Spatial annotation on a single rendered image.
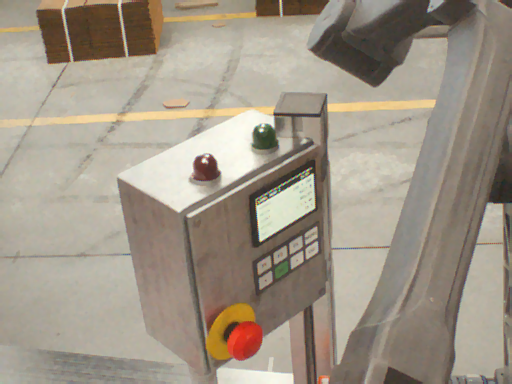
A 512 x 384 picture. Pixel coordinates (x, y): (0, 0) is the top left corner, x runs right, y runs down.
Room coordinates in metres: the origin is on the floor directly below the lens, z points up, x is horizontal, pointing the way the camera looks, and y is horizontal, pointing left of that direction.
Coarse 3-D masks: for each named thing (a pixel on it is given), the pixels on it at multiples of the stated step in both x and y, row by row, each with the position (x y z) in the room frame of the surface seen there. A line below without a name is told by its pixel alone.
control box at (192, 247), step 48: (192, 144) 0.71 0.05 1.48; (240, 144) 0.70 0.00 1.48; (288, 144) 0.69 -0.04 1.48; (144, 192) 0.64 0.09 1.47; (192, 192) 0.63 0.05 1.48; (240, 192) 0.63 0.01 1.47; (144, 240) 0.64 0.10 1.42; (192, 240) 0.60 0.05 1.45; (240, 240) 0.63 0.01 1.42; (144, 288) 0.66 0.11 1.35; (192, 288) 0.60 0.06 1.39; (240, 288) 0.63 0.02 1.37; (288, 288) 0.66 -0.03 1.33; (192, 336) 0.60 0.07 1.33
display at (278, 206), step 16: (288, 176) 0.67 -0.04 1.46; (304, 176) 0.68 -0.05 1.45; (256, 192) 0.64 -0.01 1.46; (272, 192) 0.65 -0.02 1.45; (288, 192) 0.67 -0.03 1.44; (304, 192) 0.68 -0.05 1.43; (256, 208) 0.64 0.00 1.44; (272, 208) 0.65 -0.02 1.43; (288, 208) 0.66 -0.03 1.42; (304, 208) 0.68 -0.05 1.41; (256, 224) 0.64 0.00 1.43; (272, 224) 0.65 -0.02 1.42; (288, 224) 0.66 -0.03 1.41; (256, 240) 0.64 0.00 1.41
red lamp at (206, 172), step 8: (200, 160) 0.64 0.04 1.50; (208, 160) 0.64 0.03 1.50; (216, 160) 0.65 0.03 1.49; (200, 168) 0.64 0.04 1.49; (208, 168) 0.64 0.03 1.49; (216, 168) 0.64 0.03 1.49; (192, 176) 0.64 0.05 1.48; (200, 176) 0.64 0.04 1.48; (208, 176) 0.64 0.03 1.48; (216, 176) 0.64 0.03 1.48; (200, 184) 0.64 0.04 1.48; (208, 184) 0.63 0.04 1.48
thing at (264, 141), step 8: (256, 128) 0.69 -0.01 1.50; (264, 128) 0.69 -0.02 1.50; (272, 128) 0.69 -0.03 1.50; (256, 136) 0.68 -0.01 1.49; (264, 136) 0.68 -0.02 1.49; (272, 136) 0.68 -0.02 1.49; (256, 144) 0.68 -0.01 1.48; (264, 144) 0.68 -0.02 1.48; (272, 144) 0.68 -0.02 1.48; (256, 152) 0.68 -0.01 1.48; (264, 152) 0.68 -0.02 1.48; (272, 152) 0.68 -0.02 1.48
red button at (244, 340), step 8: (232, 328) 0.61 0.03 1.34; (240, 328) 0.60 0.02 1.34; (248, 328) 0.60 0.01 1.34; (256, 328) 0.60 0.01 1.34; (224, 336) 0.61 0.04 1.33; (232, 336) 0.59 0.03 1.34; (240, 336) 0.59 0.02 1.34; (248, 336) 0.59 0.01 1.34; (256, 336) 0.60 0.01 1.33; (232, 344) 0.59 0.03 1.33; (240, 344) 0.59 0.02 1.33; (248, 344) 0.59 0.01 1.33; (256, 344) 0.60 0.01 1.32; (232, 352) 0.59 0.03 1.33; (240, 352) 0.59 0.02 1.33; (248, 352) 0.59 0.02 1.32; (256, 352) 0.60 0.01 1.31; (240, 360) 0.59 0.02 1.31
